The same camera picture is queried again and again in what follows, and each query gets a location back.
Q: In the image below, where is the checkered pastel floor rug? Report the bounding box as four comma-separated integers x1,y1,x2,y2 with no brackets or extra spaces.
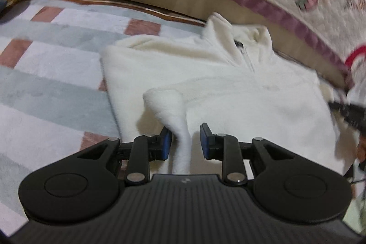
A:
1,0,201,235

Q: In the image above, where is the white fleece zip jacket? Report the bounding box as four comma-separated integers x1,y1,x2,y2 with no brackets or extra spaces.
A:
101,13,354,174

